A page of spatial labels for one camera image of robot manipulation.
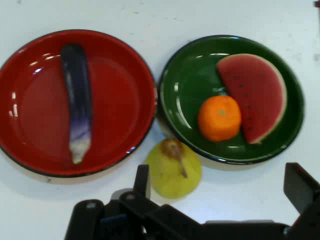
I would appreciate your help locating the orange toy tangerine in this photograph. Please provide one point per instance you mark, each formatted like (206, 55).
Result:
(220, 120)

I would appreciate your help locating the green enamel plate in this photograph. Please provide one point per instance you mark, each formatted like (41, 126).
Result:
(195, 75)

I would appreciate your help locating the purple toy eggplant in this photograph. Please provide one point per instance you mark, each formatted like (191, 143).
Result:
(78, 100)

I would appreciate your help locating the red enamel plate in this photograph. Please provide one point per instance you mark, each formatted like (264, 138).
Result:
(120, 105)

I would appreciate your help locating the yellow-green toy pear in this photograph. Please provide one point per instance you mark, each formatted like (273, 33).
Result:
(172, 177)

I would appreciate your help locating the toy watermelon slice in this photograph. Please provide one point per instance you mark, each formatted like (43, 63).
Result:
(257, 95)

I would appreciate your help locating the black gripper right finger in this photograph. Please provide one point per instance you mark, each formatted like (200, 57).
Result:
(302, 195)

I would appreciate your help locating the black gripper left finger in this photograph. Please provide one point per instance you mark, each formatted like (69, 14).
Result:
(142, 180)

